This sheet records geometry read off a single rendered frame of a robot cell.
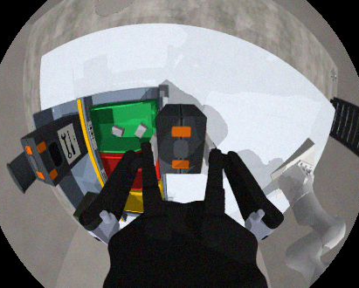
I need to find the yellow open bin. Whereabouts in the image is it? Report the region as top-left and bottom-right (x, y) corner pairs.
(124, 177), (163, 213)

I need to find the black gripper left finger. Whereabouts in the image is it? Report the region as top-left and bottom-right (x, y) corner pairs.
(79, 130), (172, 249)

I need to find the yellow flat bar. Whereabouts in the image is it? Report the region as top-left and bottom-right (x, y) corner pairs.
(77, 99), (105, 188)

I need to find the red open bin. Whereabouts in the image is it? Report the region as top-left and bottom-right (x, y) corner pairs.
(99, 152), (161, 190)

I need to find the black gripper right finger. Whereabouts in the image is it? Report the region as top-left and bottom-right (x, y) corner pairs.
(199, 132), (284, 248)

